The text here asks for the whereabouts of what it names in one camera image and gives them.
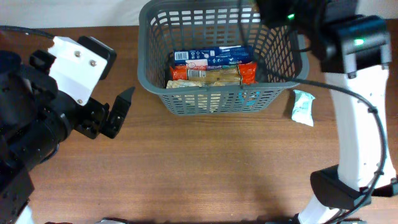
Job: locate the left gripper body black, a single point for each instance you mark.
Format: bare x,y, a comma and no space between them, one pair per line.
90,119

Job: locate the rice bag beige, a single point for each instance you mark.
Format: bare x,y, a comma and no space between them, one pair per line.
185,97

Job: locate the small round blue tin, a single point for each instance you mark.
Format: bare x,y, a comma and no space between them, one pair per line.
248,98

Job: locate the spaghetti pack red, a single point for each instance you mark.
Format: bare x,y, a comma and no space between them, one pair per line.
216,75

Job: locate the tissue multipack blue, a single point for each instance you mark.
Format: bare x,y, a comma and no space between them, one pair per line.
215,56

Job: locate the grey plastic basket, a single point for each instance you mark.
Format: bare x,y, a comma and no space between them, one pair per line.
169,26

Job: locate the white teal packet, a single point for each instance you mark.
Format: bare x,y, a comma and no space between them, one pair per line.
302,110

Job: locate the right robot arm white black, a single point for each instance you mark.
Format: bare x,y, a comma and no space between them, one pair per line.
354,51

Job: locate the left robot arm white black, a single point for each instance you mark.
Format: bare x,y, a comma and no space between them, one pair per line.
36,117

